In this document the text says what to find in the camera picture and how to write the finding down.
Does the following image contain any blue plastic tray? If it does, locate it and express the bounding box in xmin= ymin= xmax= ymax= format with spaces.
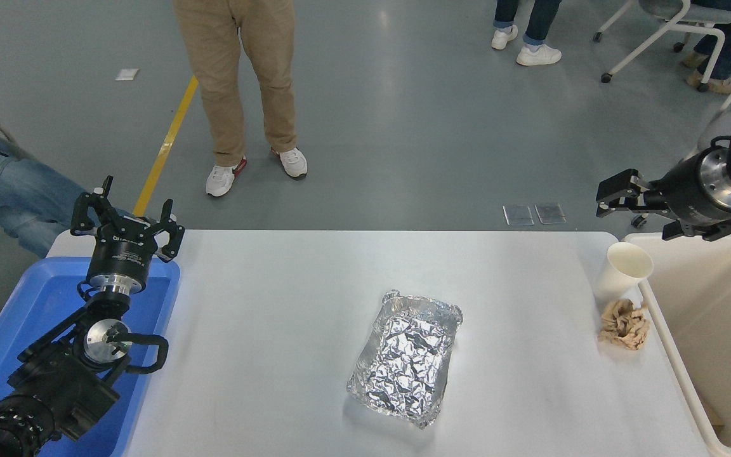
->
xmin=0 ymin=256 xmax=181 ymax=457

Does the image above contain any crumpled foil tray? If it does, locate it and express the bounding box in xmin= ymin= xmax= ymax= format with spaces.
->
xmin=346 ymin=290 xmax=464 ymax=430

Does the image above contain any large pale bin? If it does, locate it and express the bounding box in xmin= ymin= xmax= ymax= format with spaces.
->
xmin=621 ymin=233 xmax=731 ymax=457

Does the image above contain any white rolling chair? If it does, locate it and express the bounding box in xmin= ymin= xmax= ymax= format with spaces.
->
xmin=593 ymin=0 xmax=731 ymax=93

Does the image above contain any metal floor plate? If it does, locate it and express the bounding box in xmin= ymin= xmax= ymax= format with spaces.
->
xmin=503 ymin=204 xmax=535 ymax=227
xmin=534 ymin=203 xmax=567 ymax=225

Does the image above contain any seated person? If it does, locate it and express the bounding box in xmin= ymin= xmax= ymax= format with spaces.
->
xmin=0 ymin=135 xmax=135 ymax=258
xmin=681 ymin=0 xmax=731 ymax=95

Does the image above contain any white paper cup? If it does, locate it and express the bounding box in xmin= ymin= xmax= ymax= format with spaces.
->
xmin=593 ymin=242 xmax=654 ymax=303

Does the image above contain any standing person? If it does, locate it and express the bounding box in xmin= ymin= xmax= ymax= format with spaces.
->
xmin=172 ymin=0 xmax=308 ymax=198

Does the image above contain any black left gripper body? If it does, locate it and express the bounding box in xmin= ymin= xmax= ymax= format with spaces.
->
xmin=86 ymin=218 xmax=159 ymax=282

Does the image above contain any crumpled tan paper ball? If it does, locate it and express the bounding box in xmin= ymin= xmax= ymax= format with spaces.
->
xmin=598 ymin=299 xmax=650 ymax=350

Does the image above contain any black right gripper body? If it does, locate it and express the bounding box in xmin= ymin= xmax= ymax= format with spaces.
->
xmin=654 ymin=151 xmax=731 ymax=227

